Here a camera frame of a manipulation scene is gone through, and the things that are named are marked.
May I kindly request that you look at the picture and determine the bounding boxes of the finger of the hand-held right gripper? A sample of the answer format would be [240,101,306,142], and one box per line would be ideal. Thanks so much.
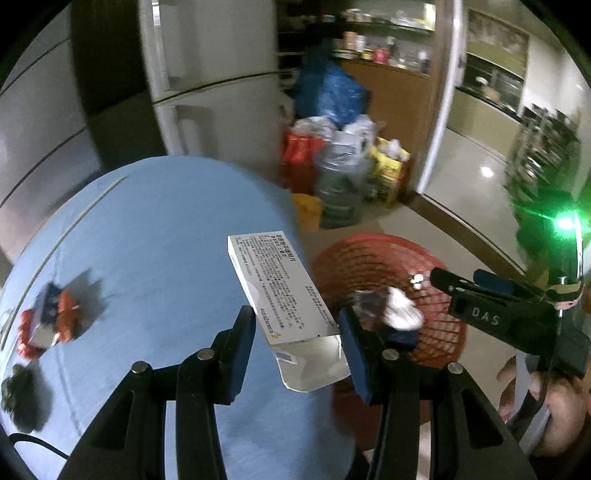
[472,269,548,297]
[429,268,478,298]

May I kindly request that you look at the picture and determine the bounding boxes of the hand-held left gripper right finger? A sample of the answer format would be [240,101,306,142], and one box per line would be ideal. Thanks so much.
[338,305,539,480]

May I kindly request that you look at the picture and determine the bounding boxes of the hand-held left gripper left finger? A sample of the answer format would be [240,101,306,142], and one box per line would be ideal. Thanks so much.
[58,305,257,480]

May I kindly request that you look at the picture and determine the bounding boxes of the white tissue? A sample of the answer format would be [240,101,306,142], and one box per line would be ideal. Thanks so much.
[382,287,424,330]

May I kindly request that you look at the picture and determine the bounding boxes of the white medicine box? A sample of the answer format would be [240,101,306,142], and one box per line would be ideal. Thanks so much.
[227,229,352,393]

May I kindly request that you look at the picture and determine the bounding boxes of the red plastic basket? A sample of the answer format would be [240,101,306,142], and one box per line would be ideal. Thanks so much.
[310,234,468,407]

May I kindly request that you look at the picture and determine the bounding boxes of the person's right hand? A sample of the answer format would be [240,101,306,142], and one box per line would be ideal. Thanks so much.
[498,355,589,457]

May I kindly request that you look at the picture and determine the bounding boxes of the yellow paper bag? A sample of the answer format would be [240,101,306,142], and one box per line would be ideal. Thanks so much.
[369,137,411,208]

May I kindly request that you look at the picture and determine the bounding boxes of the clear water jug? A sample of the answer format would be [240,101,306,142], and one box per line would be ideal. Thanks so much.
[314,150,370,229]

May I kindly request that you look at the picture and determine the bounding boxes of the metal kitchen rack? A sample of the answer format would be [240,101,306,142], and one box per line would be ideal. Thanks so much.
[505,105,581,208]

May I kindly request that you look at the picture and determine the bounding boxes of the kitchen counter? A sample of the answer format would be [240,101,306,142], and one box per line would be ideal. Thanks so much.
[450,85,527,139]

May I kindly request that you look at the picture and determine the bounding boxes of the red snack wrapper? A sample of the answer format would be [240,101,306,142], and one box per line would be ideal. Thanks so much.
[54,290,85,343]
[18,309,49,360]

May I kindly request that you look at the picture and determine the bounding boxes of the white plastic bags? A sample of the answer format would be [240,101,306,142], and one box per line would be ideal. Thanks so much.
[295,115,386,160]

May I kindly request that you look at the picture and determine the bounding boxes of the wooden display cabinet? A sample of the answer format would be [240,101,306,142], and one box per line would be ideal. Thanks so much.
[277,0,451,199]

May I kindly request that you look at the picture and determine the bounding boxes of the blue white small carton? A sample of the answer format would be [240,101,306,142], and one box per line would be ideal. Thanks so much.
[30,283,65,348]

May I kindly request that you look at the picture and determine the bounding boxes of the red packages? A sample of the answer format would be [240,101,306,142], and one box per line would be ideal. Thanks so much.
[283,131,324,190]

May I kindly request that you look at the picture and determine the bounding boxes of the dark crumpled lump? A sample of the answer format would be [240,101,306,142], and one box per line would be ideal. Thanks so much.
[0,364,51,432]

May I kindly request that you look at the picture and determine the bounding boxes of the large blue plastic bag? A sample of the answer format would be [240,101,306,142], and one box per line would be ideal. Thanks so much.
[294,51,370,130]

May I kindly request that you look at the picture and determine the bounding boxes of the shelf bottles and boxes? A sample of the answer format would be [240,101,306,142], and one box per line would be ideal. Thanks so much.
[332,9,435,75]

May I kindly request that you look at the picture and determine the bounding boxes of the grey three-door refrigerator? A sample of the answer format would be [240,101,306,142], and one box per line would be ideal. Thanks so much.
[0,14,107,264]

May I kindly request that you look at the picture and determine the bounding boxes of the grey two-door refrigerator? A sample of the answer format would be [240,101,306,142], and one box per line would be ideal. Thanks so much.
[139,0,296,190]

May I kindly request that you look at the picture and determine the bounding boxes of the dark striped tall panel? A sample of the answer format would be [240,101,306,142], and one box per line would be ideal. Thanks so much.
[69,0,167,162]

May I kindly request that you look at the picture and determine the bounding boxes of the black cable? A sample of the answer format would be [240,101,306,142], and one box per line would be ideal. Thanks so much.
[8,433,70,460]

